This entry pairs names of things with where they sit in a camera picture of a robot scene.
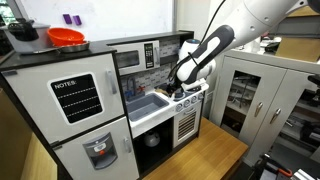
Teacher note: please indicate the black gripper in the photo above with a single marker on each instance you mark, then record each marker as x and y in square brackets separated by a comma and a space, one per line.
[175, 77]

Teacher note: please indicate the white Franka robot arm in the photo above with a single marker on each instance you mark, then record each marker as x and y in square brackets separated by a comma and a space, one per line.
[260, 16]

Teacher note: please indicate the wooden spoon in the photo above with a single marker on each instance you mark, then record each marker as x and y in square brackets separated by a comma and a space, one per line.
[161, 90]

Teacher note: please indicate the grey stove knob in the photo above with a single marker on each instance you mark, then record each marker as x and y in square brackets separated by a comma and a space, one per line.
[179, 107]
[193, 99]
[186, 103]
[200, 96]

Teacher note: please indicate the grey sink basin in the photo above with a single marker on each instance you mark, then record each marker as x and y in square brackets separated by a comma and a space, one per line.
[146, 105]

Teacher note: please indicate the toy microwave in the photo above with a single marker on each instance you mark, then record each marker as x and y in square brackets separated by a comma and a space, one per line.
[133, 66]

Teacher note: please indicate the grey toy faucet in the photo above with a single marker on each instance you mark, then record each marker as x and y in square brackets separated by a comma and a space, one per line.
[130, 83]

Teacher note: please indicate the white toy oven door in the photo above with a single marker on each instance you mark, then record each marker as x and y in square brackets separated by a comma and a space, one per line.
[178, 136]

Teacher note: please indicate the silver toy kettle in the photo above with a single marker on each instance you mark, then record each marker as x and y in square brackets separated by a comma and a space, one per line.
[152, 139]

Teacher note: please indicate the whiteboard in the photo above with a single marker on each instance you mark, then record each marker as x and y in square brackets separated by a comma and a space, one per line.
[116, 16]

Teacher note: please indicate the white storage cabinet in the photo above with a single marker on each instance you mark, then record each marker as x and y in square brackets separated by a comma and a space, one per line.
[276, 86]

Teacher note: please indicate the metal pan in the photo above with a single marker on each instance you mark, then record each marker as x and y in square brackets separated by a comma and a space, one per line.
[75, 48]

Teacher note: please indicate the purple magnet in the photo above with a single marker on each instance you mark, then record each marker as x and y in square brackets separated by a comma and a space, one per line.
[77, 20]
[67, 19]

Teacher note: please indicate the orange colander bowl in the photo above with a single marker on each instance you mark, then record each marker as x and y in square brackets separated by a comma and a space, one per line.
[65, 36]

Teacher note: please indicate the brown cardboard box on cabinet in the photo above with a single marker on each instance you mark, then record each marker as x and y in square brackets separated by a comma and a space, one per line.
[300, 48]

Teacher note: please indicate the black red tool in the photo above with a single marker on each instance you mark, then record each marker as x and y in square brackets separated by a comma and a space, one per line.
[271, 165]

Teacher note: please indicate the white fridge door with dispenser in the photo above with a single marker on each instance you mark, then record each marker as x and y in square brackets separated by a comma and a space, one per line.
[76, 166]

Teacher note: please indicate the white fridge door with chalkboard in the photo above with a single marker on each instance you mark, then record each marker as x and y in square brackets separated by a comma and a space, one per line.
[36, 100]

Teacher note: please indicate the grey box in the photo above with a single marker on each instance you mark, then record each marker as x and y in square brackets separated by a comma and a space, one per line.
[23, 46]

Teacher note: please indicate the black white toy kitchen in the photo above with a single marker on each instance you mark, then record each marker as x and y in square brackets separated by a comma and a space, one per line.
[20, 63]

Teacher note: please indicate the black appliance on grey box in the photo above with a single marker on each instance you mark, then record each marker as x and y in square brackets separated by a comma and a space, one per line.
[22, 30]

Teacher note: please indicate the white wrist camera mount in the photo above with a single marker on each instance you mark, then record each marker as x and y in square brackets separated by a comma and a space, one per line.
[196, 85]

